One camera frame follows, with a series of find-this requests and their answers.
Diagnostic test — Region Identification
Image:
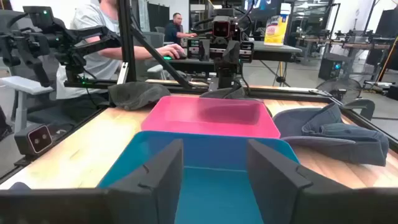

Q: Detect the blue denim baseball cap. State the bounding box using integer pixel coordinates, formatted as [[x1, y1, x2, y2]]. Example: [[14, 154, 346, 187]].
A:
[[281, 123, 390, 167], [272, 102, 345, 139]]

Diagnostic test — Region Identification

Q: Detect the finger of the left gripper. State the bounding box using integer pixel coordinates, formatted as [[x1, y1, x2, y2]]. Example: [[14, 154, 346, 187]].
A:
[[231, 40, 241, 65], [222, 40, 233, 65]]

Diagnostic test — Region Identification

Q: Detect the black vertical frame post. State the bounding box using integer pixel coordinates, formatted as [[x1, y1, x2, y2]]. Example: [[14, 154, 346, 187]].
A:
[[117, 0, 137, 84]]

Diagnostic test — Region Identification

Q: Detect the black box blue light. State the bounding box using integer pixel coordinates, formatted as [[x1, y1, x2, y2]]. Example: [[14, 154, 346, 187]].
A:
[[318, 52, 346, 81]]

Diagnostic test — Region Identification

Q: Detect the black floor fan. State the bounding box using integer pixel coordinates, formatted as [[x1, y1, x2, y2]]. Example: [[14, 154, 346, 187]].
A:
[[315, 77, 364, 104]]

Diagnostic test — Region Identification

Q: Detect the black computer mouse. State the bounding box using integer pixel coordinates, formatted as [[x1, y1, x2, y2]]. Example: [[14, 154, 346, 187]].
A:
[[163, 52, 188, 61]]

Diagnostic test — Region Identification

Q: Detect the pink-red plastic bin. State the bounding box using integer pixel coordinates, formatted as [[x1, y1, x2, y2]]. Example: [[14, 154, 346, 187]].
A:
[[141, 95, 282, 139]]

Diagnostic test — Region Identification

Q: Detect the black washed baseball cap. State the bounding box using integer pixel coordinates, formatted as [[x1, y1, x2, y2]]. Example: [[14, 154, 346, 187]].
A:
[[198, 86, 264, 102], [108, 81, 171, 111]]

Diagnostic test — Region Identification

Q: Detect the black diagonal frame strut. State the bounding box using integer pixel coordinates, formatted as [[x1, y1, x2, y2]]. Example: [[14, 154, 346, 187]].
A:
[[129, 24, 194, 90]]

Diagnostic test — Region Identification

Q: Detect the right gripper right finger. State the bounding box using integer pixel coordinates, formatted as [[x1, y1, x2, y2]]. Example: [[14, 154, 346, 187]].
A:
[[247, 139, 398, 224]]

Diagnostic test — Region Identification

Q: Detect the table-level camera box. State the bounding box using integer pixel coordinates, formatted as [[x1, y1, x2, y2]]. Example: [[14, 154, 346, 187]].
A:
[[14, 123, 53, 157]]

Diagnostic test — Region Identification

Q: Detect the dark office desk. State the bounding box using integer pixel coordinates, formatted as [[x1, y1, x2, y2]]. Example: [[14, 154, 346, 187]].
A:
[[166, 40, 303, 71]]

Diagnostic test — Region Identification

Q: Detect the person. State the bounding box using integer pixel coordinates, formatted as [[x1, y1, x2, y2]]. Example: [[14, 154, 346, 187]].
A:
[[164, 12, 199, 45], [55, 0, 187, 100]]

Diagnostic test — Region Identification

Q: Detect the person's hand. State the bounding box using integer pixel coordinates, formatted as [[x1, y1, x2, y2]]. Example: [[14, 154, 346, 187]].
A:
[[155, 43, 187, 60]]

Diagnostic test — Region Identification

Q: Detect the office chair grey armrest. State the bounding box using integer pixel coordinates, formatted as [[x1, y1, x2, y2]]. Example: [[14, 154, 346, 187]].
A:
[[0, 75, 55, 134]]

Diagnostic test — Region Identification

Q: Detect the blue plastic bin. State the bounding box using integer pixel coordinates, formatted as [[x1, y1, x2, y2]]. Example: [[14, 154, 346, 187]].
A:
[[96, 130, 301, 224]]

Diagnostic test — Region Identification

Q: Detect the yellow wipes canister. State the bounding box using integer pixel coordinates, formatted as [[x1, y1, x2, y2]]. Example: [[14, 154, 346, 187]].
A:
[[263, 2, 292, 47]]

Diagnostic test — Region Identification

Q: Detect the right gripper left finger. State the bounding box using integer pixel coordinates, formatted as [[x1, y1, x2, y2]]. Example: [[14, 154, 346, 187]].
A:
[[0, 138, 185, 224]]

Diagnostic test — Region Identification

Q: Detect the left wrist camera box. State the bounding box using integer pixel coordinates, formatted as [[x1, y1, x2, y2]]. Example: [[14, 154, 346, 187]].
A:
[[212, 15, 231, 39]]

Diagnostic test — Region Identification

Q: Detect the dark monitor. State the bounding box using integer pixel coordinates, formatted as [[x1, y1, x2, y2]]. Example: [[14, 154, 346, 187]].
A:
[[374, 8, 398, 40]]

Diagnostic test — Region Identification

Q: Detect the workbench with robot arms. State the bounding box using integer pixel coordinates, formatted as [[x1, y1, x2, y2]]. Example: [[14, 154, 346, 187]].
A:
[[294, 29, 398, 52]]

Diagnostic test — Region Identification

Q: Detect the yellow pole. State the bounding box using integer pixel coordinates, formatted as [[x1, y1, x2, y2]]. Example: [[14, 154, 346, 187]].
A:
[[376, 35, 398, 82]]

